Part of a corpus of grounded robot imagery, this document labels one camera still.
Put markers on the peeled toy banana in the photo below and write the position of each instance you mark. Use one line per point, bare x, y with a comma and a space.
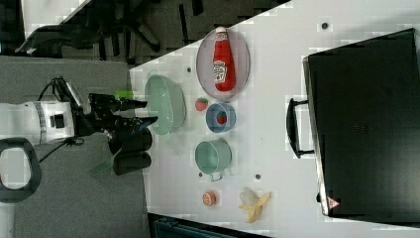
253, 204

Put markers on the black oven knob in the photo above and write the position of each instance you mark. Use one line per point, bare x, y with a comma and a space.
318, 197

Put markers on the red strawberry in bowl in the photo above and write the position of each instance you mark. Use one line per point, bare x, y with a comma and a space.
221, 118

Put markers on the green pot with handle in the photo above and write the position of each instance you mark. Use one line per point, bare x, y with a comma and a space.
212, 158

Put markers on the black toaster oven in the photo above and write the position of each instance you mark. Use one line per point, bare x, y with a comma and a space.
363, 101

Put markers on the grey oval plate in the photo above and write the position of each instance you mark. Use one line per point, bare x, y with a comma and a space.
204, 65

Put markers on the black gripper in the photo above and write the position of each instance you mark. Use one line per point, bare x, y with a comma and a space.
102, 115

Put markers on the red ketchup bottle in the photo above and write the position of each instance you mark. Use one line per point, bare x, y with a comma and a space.
223, 64

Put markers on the dark blue crate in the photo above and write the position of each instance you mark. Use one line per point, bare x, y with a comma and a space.
168, 227

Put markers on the black cylinder mount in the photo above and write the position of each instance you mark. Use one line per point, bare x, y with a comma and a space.
131, 153

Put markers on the black office chair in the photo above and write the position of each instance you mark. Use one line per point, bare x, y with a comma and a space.
96, 21

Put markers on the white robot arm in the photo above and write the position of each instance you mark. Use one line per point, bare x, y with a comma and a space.
30, 124

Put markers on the green cylinder marker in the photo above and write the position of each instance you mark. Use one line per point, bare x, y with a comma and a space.
129, 94

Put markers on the red toy strawberry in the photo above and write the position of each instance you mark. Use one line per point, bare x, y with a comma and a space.
201, 104

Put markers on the blue small bowl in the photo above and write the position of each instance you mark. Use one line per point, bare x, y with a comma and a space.
211, 114

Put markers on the black oven door handle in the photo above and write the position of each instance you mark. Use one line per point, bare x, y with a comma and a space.
292, 128

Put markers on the light green oval bowl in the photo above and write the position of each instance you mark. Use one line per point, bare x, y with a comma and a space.
166, 102

